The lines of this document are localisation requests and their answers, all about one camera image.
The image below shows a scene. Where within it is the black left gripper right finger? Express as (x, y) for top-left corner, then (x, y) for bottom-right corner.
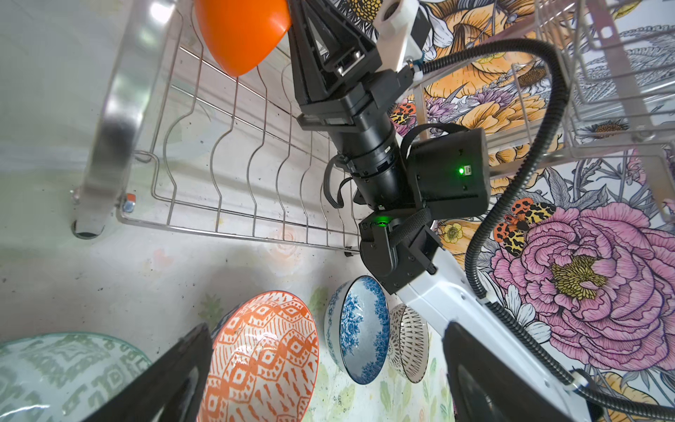
(443, 323), (571, 421)

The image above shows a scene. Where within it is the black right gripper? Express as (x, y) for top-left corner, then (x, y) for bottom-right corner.
(288, 0), (414, 211)

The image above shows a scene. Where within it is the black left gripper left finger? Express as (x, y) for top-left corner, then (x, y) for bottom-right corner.
(86, 323), (213, 421)

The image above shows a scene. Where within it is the plain orange bowl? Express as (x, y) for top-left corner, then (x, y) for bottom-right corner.
(194, 0), (291, 77)

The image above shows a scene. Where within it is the steel two-tier dish rack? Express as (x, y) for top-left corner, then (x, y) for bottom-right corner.
(73, 1), (674, 251)

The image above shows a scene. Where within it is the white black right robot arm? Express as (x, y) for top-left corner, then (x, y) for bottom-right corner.
(288, 1), (605, 421)

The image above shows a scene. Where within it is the white brown lattice bowl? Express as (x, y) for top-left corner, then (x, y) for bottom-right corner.
(388, 303), (430, 384)

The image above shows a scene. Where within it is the orange patterned bowl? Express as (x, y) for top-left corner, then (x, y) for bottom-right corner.
(197, 290), (320, 421)

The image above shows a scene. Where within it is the green patterned bowl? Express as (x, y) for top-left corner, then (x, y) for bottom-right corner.
(1, 332), (152, 421)

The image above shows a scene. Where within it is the blue floral bowl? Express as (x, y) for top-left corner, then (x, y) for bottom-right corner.
(324, 275), (390, 385)

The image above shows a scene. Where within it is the right black corrugated cable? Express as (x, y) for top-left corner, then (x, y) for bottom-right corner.
(418, 38), (675, 422)

